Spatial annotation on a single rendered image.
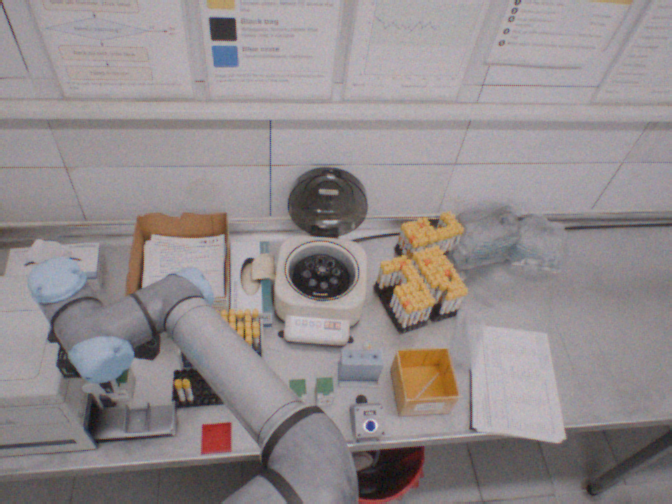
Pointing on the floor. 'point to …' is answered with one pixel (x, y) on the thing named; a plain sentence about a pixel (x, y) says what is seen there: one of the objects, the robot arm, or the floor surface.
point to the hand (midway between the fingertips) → (119, 380)
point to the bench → (562, 294)
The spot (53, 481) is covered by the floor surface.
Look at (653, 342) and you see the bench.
